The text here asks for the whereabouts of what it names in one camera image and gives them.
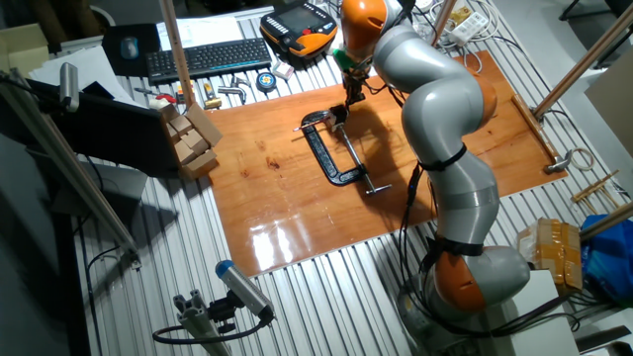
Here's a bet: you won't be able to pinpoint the long aluminium frame bar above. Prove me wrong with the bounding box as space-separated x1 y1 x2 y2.
0 68 142 268

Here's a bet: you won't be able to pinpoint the black flat monitor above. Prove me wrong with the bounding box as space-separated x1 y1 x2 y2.
27 78 180 178

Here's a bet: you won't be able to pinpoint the short aluminium profile mount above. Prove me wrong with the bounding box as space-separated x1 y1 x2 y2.
172 289 233 356

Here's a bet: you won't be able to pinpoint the orange wooden board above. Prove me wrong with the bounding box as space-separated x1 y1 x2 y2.
204 48 569 278

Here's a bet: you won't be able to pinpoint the wooden handled hammer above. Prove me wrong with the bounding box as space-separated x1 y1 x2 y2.
511 93 575 175

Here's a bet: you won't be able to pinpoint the wooden frame post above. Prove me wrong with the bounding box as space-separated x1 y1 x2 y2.
158 0 194 108
532 2 633 119
578 201 633 242
429 0 459 46

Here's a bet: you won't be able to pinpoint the blank white paper stack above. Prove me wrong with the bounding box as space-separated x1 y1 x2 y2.
28 44 144 108

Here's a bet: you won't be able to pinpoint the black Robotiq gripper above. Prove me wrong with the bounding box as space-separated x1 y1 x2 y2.
343 68 370 109

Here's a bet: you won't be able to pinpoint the small white pink card pack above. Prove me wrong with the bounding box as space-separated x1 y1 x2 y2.
271 60 296 81

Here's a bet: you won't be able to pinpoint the silver camera blue tip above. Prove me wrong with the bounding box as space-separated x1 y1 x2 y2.
215 259 276 322

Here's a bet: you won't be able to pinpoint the black blue tape measure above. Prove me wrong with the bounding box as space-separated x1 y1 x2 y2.
255 71 278 94

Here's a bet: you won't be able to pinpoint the black mouse pad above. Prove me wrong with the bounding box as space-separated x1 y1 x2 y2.
101 23 162 78

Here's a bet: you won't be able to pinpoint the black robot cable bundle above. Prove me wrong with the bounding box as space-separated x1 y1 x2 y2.
363 73 580 342

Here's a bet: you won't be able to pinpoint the blue plastic bag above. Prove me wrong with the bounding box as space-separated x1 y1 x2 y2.
581 213 633 303

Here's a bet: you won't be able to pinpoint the black camera cable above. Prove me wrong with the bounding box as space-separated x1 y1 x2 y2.
151 315 276 346

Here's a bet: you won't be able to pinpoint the red handled hand tool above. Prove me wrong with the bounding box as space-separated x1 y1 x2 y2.
134 87 178 105

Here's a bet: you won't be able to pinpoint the beige rope ring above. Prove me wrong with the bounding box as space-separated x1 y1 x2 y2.
568 146 596 173

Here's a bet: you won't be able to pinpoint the silver depth camera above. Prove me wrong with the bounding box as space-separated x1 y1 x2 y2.
58 61 81 114

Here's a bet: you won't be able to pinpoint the white printed paper sheets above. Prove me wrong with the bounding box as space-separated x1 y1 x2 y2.
155 16 246 51

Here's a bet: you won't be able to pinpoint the plain cardboard box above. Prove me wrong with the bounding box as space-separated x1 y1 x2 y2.
0 23 50 75

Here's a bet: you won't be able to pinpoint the orange black teach pendant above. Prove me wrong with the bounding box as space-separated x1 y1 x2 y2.
259 0 340 58

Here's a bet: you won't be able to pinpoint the white power strip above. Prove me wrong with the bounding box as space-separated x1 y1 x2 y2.
448 9 491 48

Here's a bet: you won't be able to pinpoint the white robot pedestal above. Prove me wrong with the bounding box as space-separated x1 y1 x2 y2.
494 269 583 356

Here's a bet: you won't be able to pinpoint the beige flat panel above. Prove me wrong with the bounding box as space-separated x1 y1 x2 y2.
585 58 633 172

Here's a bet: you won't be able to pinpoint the green wrist adapter ring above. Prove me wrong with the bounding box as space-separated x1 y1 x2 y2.
332 47 372 73

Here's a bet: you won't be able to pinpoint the black cable adapter blue light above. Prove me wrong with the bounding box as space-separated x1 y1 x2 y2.
405 162 424 208

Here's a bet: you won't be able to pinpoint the taped brown cardboard package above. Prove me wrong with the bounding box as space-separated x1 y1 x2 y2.
516 217 585 293

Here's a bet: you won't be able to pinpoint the black iron C-clamp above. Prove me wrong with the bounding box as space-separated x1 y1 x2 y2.
300 109 393 197

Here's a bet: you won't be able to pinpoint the brass metal fitting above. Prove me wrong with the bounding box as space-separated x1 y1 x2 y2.
202 82 224 110

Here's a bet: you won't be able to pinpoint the wooden sticks frame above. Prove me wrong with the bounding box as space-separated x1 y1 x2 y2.
571 169 622 215

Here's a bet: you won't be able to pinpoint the chrome pipe fitting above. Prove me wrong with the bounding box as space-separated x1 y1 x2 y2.
217 73 252 105

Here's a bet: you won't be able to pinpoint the grey computer mouse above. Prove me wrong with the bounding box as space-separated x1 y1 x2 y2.
120 36 140 61

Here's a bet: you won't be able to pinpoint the black computer keyboard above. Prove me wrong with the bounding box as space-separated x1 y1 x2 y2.
145 37 273 85

